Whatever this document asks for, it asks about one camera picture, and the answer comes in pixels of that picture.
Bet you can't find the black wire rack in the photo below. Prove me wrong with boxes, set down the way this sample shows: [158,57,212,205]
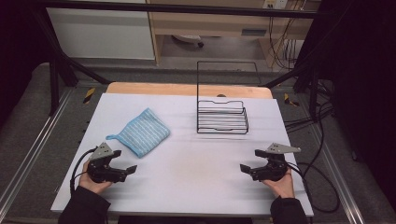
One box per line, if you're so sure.
[195,60,262,135]

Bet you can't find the left hand-held gripper cable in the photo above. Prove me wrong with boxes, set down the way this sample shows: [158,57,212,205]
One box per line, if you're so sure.
[69,147,98,194]

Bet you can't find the black floor cables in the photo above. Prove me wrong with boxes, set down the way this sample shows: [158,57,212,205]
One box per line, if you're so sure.
[284,78,336,133]

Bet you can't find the yellow black tape strip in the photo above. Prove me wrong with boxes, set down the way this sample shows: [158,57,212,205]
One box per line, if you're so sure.
[82,87,96,105]
[283,92,300,107]

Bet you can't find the bundle of hanging cables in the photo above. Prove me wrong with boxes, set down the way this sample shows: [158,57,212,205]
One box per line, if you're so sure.
[268,16,301,70]

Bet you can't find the person's right hand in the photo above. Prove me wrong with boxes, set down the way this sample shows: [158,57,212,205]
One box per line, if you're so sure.
[261,167,296,200]

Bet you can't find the blue striped cloth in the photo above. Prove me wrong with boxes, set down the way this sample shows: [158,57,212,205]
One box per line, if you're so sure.
[105,107,172,159]

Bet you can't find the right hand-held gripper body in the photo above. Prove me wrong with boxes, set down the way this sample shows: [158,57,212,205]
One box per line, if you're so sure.
[257,142,303,183]

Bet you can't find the dark curtain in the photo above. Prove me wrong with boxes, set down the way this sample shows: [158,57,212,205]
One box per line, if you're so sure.
[0,0,49,127]
[320,0,396,213]

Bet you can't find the person's left hand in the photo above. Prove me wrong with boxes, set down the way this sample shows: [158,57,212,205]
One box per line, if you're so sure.
[78,161,113,195]

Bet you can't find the black metal frame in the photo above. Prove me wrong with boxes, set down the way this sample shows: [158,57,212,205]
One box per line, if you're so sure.
[30,0,344,117]

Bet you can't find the white cabinet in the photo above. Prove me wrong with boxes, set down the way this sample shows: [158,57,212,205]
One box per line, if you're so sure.
[46,7,156,61]

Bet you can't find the right hand-held gripper cable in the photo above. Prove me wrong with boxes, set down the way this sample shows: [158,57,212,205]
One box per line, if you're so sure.
[287,161,341,215]

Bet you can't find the wooden table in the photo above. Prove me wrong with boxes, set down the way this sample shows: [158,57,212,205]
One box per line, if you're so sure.
[106,81,274,100]

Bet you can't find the chair base with caster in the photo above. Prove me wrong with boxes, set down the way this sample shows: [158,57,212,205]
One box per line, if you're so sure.
[170,34,205,49]

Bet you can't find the aluminium rail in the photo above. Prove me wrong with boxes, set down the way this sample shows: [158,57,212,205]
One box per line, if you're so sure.
[0,88,75,213]
[305,123,366,224]

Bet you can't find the wooden desk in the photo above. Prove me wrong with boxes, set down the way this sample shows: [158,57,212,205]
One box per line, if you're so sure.
[146,0,322,68]

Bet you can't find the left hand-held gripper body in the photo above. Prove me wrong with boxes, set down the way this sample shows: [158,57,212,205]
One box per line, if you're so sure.
[86,142,119,184]

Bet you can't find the hand-held gripper cable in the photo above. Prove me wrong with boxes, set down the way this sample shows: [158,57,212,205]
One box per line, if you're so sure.
[69,147,98,194]
[287,161,341,215]

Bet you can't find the white wall outlet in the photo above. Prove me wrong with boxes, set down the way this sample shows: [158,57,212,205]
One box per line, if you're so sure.
[262,0,290,10]

